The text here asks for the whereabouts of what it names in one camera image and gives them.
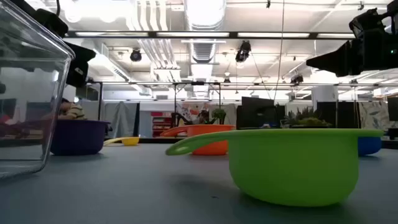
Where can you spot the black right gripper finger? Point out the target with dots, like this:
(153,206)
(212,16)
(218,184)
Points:
(339,60)

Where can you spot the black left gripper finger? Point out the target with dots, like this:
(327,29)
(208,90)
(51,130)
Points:
(79,62)

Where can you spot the clear plastic basket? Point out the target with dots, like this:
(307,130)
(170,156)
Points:
(25,109)

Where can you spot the purple measuring cup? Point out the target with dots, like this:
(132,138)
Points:
(77,137)

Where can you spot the blue measuring cup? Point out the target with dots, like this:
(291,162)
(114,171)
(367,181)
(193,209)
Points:
(368,146)

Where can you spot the yellow measuring cup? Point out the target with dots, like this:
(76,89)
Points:
(130,141)

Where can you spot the green measuring cup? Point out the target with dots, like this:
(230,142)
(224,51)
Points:
(292,168)

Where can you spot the orange measuring cup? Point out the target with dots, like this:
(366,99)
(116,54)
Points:
(211,149)

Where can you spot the person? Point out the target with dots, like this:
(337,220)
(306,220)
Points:
(71,110)
(203,116)

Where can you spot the black partition panel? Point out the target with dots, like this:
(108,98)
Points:
(345,115)

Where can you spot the round black spotlight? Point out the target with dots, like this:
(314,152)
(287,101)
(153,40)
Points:
(136,55)

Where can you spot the leaf patterned panel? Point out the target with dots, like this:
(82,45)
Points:
(373,116)

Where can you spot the potted succulent plant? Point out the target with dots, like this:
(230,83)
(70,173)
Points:
(306,119)

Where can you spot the grey cloth cover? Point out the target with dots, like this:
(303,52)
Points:
(121,119)

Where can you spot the black rig crossbar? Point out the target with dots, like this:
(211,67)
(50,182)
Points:
(152,35)

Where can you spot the large black monitor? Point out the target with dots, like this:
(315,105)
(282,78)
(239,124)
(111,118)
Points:
(258,112)

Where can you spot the red shelf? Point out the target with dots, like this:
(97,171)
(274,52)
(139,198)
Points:
(161,123)

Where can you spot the floral patterned cloth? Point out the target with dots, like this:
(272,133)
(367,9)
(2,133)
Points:
(186,109)

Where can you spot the leafy background plant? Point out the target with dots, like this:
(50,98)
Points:
(219,113)

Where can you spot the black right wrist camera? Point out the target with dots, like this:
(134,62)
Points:
(367,23)

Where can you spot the small black ceiling camera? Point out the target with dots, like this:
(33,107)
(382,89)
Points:
(297,79)

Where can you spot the black overhead camera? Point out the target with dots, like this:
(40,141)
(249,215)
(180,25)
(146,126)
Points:
(243,51)

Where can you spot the black background rig frame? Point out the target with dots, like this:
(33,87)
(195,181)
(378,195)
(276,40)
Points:
(175,102)

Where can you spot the black aluminium table frame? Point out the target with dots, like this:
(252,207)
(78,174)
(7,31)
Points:
(155,140)

